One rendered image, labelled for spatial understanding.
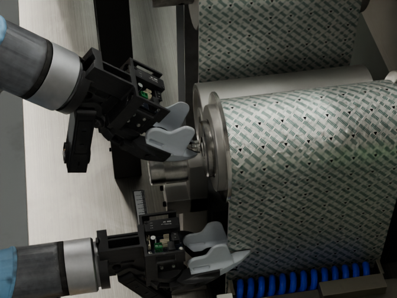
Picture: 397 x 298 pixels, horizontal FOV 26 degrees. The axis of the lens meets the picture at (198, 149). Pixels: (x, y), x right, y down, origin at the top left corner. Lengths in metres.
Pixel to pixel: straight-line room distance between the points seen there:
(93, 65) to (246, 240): 0.35
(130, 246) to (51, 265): 0.11
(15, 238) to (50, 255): 1.49
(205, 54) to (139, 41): 0.59
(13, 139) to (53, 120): 1.25
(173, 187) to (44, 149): 0.45
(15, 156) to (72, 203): 1.34
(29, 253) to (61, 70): 0.29
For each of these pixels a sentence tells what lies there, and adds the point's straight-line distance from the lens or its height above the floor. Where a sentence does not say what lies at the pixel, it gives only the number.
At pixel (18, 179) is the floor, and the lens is 2.81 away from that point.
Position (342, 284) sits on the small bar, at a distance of 1.26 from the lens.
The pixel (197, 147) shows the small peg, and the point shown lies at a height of 1.24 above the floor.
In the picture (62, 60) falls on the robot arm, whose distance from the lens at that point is 1.01.
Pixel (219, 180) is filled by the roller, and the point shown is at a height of 1.25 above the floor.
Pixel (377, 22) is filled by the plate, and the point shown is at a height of 1.18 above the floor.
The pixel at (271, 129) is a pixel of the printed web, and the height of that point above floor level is 1.31.
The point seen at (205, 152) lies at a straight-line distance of 1.11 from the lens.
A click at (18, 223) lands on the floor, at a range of 2.69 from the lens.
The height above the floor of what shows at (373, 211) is 1.15.
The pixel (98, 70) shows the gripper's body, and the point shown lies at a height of 1.41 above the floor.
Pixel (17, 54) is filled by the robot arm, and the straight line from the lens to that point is 0.98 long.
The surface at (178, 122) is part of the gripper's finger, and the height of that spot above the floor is 1.27.
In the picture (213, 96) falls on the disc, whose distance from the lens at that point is 1.12.
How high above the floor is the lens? 2.09
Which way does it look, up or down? 47 degrees down
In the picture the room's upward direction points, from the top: straight up
